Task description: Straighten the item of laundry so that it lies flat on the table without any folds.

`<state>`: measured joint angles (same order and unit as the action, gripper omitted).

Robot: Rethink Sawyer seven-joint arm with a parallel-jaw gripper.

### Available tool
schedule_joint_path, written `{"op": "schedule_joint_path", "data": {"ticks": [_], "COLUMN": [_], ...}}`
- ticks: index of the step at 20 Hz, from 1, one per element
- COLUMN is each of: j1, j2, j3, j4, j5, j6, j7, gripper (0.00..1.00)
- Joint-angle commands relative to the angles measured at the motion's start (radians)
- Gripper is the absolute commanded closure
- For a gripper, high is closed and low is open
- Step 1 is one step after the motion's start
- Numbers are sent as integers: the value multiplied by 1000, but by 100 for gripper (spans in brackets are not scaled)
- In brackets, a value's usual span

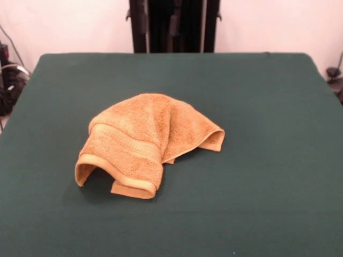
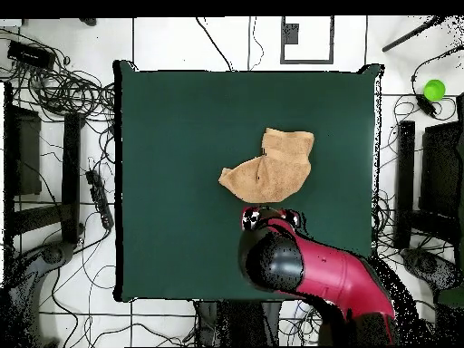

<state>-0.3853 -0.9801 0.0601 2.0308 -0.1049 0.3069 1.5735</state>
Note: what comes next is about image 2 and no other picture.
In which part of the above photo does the tan terry towel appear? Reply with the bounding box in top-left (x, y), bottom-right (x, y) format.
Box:
top-left (217, 127), bottom-right (315, 204)

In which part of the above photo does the black flat panel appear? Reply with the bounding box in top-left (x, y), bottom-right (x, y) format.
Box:
top-left (13, 106), bottom-right (44, 197)
top-left (419, 121), bottom-right (464, 218)

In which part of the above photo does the dark green table cloth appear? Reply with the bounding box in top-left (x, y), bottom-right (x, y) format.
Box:
top-left (112, 59), bottom-right (385, 303)

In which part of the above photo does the black upright bar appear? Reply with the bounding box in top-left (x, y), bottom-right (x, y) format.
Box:
top-left (60, 112), bottom-right (83, 245)
top-left (394, 120), bottom-right (417, 250)

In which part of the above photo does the black power strip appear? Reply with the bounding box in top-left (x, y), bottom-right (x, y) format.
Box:
top-left (84, 169), bottom-right (115, 231)

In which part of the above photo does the black power adapter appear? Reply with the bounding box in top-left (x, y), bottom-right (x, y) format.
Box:
top-left (416, 94), bottom-right (439, 118)

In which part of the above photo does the bright green ball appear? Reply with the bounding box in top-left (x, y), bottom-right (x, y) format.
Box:
top-left (422, 78), bottom-right (447, 102)

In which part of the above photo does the black rod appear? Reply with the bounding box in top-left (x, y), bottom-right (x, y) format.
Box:
top-left (381, 15), bottom-right (440, 53)

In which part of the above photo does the black electronics box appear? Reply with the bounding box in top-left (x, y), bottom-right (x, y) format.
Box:
top-left (6, 39), bottom-right (56, 70)

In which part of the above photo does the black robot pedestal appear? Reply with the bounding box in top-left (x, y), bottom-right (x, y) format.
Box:
top-left (195, 300), bottom-right (282, 347)

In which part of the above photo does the thin black cable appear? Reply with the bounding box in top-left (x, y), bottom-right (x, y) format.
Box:
top-left (246, 15), bottom-right (265, 73)

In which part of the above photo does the long black cable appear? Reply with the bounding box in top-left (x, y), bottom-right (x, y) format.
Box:
top-left (195, 15), bottom-right (234, 73)

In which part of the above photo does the black cable tangle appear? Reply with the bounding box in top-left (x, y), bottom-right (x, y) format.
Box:
top-left (0, 28), bottom-right (116, 124)

